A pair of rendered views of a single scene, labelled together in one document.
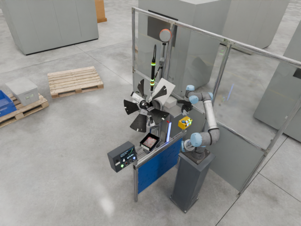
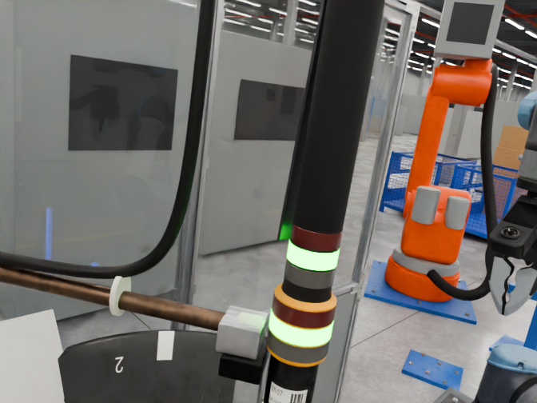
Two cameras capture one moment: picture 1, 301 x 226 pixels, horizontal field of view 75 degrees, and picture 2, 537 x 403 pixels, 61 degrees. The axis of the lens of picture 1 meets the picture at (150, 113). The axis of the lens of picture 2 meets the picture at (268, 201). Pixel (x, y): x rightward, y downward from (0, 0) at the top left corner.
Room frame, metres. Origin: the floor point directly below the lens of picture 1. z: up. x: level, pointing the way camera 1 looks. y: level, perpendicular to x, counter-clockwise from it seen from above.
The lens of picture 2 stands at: (2.03, 0.29, 1.71)
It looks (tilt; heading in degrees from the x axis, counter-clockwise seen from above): 14 degrees down; 267
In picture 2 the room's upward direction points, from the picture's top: 8 degrees clockwise
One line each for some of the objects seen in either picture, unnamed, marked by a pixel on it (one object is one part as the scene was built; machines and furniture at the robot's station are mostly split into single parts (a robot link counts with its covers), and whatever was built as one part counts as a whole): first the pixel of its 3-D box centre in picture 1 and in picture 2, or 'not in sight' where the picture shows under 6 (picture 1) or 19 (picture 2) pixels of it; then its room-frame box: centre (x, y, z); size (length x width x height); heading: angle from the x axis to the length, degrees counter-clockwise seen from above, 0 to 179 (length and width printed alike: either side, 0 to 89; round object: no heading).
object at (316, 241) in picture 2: not in sight; (316, 233); (1.98, 0.00, 1.62); 0.03 x 0.03 x 0.01
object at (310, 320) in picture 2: not in sight; (304, 304); (1.98, 0.00, 1.57); 0.04 x 0.04 x 0.01
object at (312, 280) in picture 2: not in sight; (309, 269); (1.98, 0.00, 1.60); 0.03 x 0.03 x 0.01
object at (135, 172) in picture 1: (135, 185); not in sight; (1.36, 0.13, 0.39); 0.04 x 0.04 x 0.78; 44
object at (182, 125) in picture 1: (185, 123); not in sight; (1.93, -0.46, 1.02); 0.16 x 0.10 x 0.11; 134
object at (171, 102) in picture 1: (169, 102); not in sight; (2.52, -0.29, 0.92); 0.17 x 0.16 x 0.11; 134
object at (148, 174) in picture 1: (160, 165); not in sight; (1.65, -0.18, 0.45); 0.82 x 0.02 x 0.66; 134
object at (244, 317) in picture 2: not in sight; (249, 328); (2.02, -0.01, 1.54); 0.02 x 0.02 x 0.02; 79
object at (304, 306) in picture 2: not in sight; (300, 321); (1.98, 0.00, 1.56); 0.04 x 0.04 x 0.05
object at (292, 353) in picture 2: not in sight; (298, 337); (1.98, 0.00, 1.55); 0.04 x 0.04 x 0.01
